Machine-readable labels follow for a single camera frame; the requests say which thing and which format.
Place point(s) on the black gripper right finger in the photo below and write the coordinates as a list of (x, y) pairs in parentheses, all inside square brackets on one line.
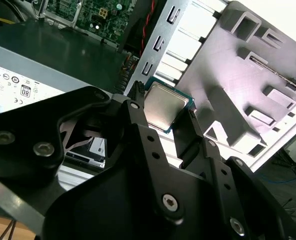
[(220, 180)]

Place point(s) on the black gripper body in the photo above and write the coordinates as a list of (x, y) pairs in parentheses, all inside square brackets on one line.
[(107, 212)]

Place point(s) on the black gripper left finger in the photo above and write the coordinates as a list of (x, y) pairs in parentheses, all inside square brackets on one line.
[(25, 125)]

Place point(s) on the silver CPU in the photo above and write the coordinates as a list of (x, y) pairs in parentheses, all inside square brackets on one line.
[(162, 107)]

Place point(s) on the metal socket cover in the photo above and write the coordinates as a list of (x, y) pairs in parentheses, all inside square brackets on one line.
[(62, 20)]

